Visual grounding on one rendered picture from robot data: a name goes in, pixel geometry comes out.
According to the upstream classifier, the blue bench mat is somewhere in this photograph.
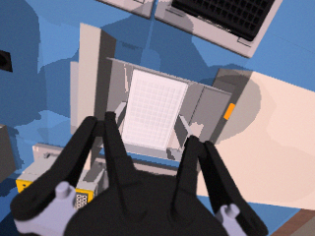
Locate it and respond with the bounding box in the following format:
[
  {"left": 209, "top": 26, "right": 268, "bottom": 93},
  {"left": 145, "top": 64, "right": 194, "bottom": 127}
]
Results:
[{"left": 0, "top": 0, "right": 315, "bottom": 179}]

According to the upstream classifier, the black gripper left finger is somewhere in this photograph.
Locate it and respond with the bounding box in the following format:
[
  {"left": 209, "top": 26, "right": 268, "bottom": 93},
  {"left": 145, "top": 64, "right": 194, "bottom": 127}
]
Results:
[{"left": 10, "top": 101, "right": 150, "bottom": 236}]

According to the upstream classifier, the black multiwell plate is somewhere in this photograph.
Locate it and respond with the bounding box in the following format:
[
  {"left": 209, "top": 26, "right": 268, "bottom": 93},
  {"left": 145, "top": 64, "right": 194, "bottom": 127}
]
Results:
[{"left": 171, "top": 0, "right": 275, "bottom": 41}]

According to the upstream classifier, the blue open-top bin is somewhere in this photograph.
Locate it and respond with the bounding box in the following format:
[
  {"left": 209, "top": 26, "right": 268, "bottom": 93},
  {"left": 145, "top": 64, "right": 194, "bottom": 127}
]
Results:
[{"left": 0, "top": 178, "right": 19, "bottom": 236}]

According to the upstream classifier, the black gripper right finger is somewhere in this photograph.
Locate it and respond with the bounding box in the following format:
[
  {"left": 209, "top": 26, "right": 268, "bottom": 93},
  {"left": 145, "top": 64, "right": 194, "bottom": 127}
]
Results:
[{"left": 170, "top": 114, "right": 269, "bottom": 236}]

